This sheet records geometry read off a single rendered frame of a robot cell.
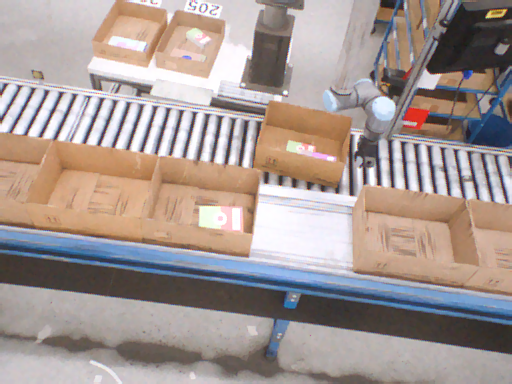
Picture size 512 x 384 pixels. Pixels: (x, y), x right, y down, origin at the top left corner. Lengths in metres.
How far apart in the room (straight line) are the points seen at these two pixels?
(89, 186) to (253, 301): 0.79
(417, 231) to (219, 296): 0.83
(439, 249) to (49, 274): 1.53
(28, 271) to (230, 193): 0.86
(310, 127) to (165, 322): 1.24
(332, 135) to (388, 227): 0.61
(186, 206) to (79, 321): 1.05
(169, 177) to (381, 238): 0.86
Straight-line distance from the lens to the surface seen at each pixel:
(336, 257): 1.90
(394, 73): 2.35
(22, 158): 2.15
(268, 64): 2.53
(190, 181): 1.97
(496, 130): 3.75
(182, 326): 2.66
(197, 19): 2.92
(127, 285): 2.08
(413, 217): 2.09
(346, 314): 2.10
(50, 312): 2.79
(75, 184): 2.05
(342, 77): 1.97
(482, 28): 2.04
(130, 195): 1.98
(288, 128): 2.42
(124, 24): 2.98
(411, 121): 2.55
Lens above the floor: 2.48
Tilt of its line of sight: 53 degrees down
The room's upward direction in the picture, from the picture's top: 9 degrees clockwise
